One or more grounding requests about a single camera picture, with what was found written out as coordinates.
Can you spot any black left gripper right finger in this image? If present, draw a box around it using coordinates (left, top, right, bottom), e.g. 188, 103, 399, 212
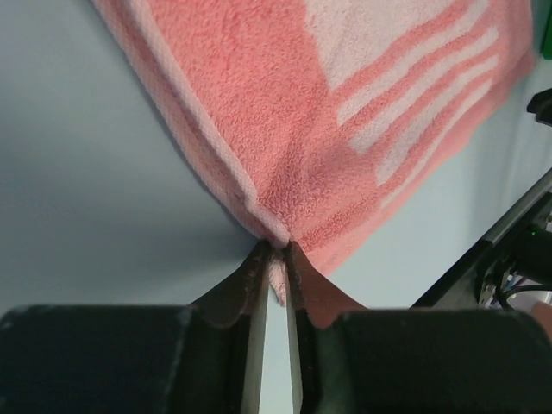
284, 242, 551, 413

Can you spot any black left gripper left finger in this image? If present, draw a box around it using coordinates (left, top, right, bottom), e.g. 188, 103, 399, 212
1, 241, 270, 413

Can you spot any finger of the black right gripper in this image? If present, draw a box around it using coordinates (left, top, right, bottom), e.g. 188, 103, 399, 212
526, 88, 552, 127

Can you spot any pink towel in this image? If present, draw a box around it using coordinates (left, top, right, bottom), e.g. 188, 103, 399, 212
88, 0, 540, 307

